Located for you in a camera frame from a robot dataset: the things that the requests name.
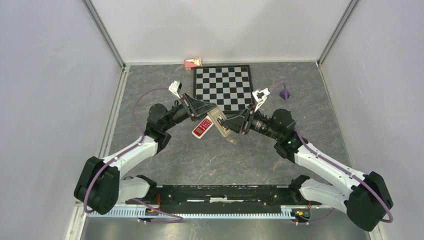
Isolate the black white chessboard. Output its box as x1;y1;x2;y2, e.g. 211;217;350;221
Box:
193;64;255;114

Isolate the beige remote control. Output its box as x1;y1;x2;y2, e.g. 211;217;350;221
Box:
207;106;232;138

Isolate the beige battery cover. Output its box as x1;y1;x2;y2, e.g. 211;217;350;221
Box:
225;136;238;145

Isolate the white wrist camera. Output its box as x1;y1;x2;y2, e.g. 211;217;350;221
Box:
252;88;270;112
168;80;182;99

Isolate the purple cube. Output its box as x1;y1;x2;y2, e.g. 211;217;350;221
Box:
279;89;291;100

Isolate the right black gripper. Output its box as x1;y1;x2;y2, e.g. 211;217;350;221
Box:
220;103;282;141

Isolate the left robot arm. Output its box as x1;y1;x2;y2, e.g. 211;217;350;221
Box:
73;93;217;215

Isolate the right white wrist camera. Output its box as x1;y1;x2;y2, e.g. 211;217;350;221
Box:
252;88;270;112

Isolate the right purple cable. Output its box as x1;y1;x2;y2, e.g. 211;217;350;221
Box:
268;81;394;224

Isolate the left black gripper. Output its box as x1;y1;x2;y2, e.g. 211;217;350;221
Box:
162;92;217;131

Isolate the white slotted cable duct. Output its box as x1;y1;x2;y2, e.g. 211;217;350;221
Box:
88;205;304;220

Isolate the red white remote control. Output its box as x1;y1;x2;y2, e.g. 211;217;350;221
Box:
191;116;214;139

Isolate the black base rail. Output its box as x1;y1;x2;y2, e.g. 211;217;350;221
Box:
141;184;310;214

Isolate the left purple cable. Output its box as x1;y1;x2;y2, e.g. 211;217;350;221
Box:
82;88;171;215

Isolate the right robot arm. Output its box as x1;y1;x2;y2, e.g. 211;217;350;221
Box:
221;108;394;232

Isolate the purple cable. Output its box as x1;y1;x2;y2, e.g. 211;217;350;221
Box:
82;88;171;215
268;81;394;224

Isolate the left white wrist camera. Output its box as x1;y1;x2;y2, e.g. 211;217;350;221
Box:
168;80;182;99

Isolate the red orange small box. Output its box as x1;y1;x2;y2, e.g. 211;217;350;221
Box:
184;57;203;71

